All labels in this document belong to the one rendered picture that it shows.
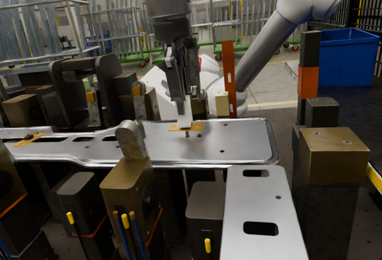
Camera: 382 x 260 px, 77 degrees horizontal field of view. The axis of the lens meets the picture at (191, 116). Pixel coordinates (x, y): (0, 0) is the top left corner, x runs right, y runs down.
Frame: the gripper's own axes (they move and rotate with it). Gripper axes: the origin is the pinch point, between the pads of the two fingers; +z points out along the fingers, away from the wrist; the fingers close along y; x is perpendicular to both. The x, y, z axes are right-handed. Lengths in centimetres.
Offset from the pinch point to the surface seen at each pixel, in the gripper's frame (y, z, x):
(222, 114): 10.7, 5.6, -7.9
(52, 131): 4.6, 6.4, 42.6
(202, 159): -10.2, 6.6, -5.3
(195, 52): 14.7, -11.2, -1.5
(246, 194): -20.0, 6.6, -13.8
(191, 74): 14.8, -5.4, 0.4
